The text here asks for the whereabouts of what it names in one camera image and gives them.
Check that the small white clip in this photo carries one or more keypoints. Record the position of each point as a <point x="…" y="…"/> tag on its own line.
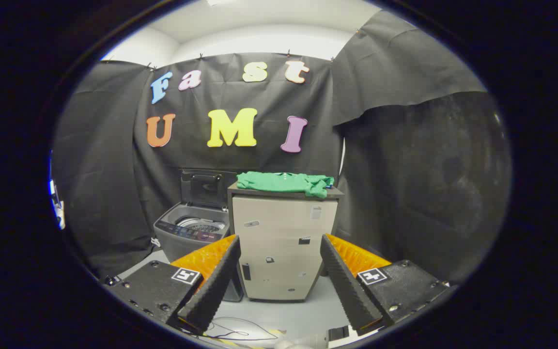
<point x="155" y="241"/>

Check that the small black object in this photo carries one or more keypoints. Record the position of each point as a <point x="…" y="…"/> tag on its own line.
<point x="338" y="333"/>

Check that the beige cabinet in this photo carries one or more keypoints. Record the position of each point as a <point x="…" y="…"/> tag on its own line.
<point x="279" y="242"/>

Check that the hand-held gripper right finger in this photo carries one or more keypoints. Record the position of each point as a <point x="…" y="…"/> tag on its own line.
<point x="351" y="295"/>

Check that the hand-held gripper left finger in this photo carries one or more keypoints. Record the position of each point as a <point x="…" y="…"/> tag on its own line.
<point x="216" y="286"/>

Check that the green shirt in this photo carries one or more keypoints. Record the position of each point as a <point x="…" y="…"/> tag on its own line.
<point x="284" y="183"/>

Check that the grey washing machine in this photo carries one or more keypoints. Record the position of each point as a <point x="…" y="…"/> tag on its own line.
<point x="172" y="242"/>

